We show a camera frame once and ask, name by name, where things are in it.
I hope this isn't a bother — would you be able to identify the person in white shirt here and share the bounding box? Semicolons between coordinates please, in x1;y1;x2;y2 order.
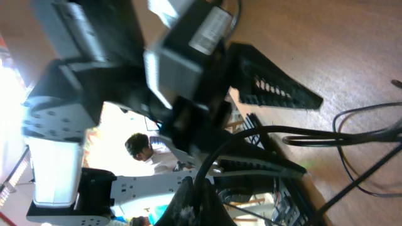
125;133;178;174

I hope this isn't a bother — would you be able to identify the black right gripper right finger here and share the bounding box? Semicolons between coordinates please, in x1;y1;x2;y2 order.
200;179;236;226

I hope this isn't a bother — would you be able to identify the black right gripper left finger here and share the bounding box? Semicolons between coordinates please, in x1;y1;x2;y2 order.
155;176;197;226

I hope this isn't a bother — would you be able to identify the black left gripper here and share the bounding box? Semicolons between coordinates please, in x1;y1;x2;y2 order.
121;40;323;178

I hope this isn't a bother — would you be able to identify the black cable bundle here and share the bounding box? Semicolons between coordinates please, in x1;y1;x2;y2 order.
193;102;402;226

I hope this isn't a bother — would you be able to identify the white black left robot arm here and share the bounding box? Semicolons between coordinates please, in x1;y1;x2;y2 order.
22;1;323;225

